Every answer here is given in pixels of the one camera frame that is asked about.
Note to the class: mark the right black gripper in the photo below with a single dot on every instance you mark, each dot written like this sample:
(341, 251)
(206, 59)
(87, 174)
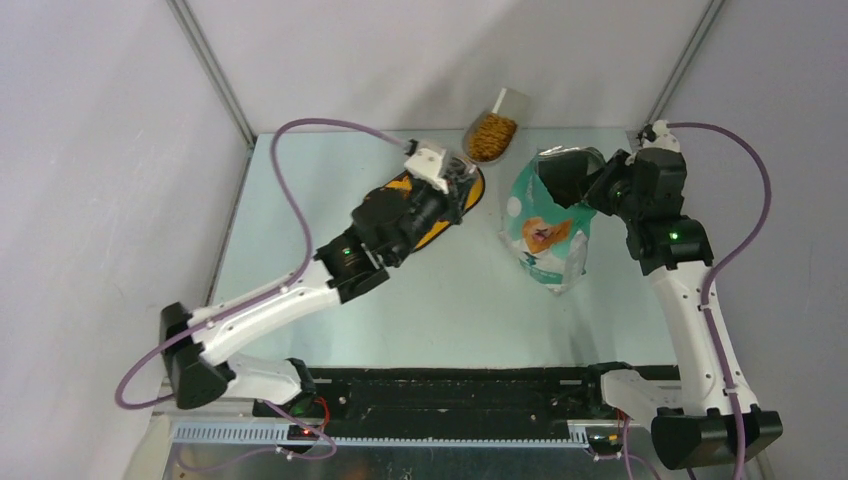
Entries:
(621, 163)

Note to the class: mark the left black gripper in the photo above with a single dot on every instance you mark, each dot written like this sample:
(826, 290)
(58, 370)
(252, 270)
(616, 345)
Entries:
(453, 203)

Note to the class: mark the metal food scoop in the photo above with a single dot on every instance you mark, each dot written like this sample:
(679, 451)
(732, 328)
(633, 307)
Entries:
(508, 103)

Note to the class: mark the green pet food bag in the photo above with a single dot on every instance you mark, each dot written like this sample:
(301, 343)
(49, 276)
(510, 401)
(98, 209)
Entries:
(547, 224)

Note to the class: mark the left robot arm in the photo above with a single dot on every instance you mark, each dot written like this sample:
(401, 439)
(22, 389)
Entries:
(204, 359)

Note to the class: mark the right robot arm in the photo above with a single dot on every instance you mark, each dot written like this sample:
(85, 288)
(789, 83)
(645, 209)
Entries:
(715, 418)

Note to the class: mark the brown pet food kibble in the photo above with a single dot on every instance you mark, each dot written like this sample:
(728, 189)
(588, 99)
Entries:
(489, 140)

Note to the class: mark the yellow double bowl feeder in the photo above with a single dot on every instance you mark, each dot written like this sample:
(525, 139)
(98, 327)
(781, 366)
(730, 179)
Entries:
(404, 184)

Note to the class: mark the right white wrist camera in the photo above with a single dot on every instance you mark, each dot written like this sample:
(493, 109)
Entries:
(658, 135)

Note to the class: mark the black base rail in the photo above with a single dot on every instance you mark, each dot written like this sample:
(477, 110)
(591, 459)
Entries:
(450, 404)

